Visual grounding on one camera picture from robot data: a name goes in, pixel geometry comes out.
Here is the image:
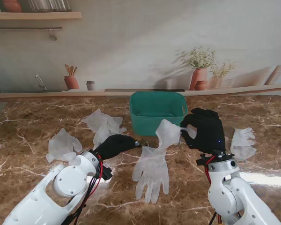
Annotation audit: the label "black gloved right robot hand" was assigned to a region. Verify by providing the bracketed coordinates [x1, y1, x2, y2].
[180, 107, 226, 157]

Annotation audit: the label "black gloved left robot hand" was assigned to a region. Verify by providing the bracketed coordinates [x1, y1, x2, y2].
[93, 134, 141, 161]

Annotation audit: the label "teal plastic basket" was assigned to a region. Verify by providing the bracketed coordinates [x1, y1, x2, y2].
[129, 91, 188, 137]

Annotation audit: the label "small round terracotta pot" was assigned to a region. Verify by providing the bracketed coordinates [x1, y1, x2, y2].
[194, 80, 208, 91]

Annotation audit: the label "glass vase with flowers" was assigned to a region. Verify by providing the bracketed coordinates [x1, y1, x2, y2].
[208, 60, 237, 90]

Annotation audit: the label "tall terracotta vase with plant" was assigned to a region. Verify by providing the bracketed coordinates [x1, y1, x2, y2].
[175, 45, 216, 91]

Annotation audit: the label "long wooden ledge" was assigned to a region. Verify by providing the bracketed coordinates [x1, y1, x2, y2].
[0, 82, 281, 103]

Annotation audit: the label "terracotta utensil pot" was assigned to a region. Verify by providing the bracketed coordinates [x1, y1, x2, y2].
[63, 64, 80, 90]

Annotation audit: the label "metal faucet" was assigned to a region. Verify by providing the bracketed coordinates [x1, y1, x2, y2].
[35, 74, 48, 91]

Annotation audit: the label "row of glass jars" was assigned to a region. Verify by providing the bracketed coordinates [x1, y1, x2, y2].
[28, 0, 72, 12]

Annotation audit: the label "terracotta pot on shelf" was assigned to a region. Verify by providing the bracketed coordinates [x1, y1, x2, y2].
[2, 0, 22, 13]

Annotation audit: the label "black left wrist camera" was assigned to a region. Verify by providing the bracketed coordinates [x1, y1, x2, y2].
[100, 165, 113, 181]

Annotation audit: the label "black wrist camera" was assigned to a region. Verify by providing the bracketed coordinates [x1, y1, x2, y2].
[100, 165, 113, 181]
[196, 154, 210, 166]

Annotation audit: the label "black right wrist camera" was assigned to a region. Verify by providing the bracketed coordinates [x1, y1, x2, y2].
[196, 154, 210, 166]

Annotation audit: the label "red black right arm cables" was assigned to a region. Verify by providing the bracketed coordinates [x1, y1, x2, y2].
[201, 156, 223, 225]

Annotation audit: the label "red black arm cables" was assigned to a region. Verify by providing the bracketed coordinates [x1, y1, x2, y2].
[201, 156, 223, 225]
[65, 153, 104, 225]

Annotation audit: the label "red black left arm cables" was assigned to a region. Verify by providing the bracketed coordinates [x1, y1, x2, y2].
[65, 153, 104, 225]

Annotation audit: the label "metal wall rail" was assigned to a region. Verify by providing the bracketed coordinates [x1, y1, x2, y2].
[0, 27, 63, 30]

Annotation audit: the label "wooden wall shelf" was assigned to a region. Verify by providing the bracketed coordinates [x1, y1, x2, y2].
[0, 11, 82, 21]

